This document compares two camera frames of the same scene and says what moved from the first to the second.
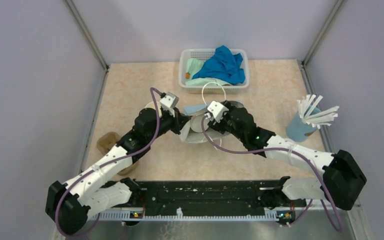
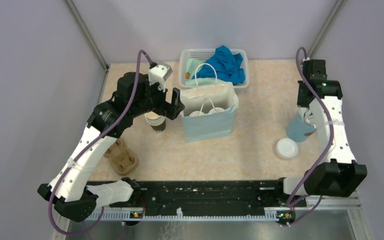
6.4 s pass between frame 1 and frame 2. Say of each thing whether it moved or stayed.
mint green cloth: stayed
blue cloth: stayed
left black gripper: moved
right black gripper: moved
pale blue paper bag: moved
